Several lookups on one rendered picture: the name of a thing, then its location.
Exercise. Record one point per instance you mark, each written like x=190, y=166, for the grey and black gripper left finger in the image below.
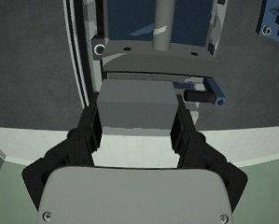
x=80, y=141

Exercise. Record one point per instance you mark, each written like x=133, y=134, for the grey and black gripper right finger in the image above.
x=192, y=148

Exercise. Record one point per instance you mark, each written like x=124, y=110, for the grey rectangular block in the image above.
x=136, y=107

